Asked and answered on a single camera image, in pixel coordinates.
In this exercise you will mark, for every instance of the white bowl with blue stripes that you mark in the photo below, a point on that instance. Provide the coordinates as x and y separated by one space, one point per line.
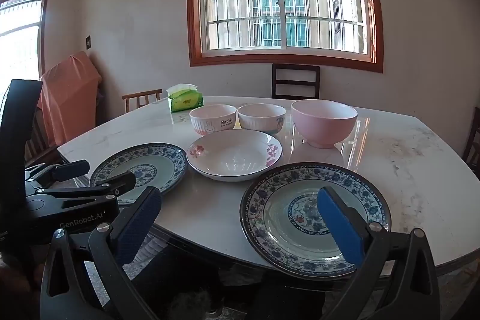
262 119

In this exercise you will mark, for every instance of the blue floral plate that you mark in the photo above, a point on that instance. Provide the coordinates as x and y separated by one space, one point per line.
150 162
285 215

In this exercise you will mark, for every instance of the green tissue pack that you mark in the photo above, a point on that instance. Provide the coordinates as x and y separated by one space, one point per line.
185 102

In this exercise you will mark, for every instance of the small barred window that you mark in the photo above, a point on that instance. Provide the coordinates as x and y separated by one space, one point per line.
44 35

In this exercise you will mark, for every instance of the grey quilted table base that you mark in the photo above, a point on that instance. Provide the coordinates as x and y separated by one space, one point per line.
150 248

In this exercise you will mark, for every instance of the light wooden chair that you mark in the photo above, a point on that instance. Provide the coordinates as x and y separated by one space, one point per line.
142 94

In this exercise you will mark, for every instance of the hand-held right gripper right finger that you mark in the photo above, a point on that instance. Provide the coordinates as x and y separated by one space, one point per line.
343 226

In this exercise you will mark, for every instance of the dark wooden chair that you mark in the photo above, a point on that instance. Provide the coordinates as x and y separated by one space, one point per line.
275 84
474 151

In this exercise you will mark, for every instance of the dark wooden bench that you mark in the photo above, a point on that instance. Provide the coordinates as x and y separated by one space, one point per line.
41 140

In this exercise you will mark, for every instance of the orange cloth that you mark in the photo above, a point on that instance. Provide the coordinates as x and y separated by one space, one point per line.
67 98

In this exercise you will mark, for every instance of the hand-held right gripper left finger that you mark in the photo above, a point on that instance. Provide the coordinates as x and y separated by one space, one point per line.
137 226

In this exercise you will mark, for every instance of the pink bowl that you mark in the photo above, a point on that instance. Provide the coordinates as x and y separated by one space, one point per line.
322 125

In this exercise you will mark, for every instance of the large barred window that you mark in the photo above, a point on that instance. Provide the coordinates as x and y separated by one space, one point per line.
193 5

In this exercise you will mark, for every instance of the white bowl with rabbit print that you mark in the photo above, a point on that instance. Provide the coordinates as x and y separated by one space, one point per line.
210 121

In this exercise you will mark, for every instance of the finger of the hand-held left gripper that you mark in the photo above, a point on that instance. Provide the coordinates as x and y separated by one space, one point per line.
116 185
71 170

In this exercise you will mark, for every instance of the person's dark pants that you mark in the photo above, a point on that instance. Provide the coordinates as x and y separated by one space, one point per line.
262 297

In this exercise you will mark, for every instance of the black wall switch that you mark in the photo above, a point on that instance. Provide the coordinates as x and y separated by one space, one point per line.
89 42

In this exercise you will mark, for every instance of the white plate with pink flowers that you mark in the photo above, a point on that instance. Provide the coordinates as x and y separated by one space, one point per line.
232 155

